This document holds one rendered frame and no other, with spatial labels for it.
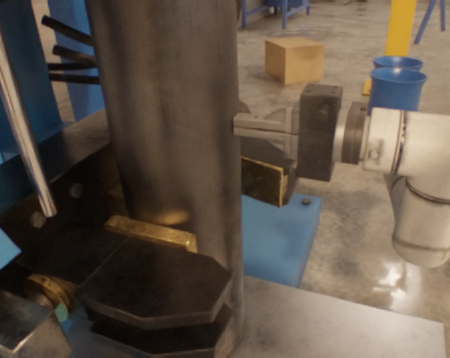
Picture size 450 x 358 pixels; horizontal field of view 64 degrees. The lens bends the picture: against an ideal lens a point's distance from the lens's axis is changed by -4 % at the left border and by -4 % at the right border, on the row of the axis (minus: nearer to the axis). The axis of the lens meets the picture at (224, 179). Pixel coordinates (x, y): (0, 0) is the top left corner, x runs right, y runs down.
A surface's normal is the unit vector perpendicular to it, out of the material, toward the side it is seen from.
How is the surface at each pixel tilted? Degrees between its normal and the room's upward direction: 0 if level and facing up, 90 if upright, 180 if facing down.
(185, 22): 90
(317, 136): 90
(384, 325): 0
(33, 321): 0
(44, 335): 90
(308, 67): 90
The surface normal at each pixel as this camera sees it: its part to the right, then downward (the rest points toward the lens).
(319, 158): -0.38, 0.48
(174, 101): 0.16, 0.49
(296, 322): -0.04, -0.86
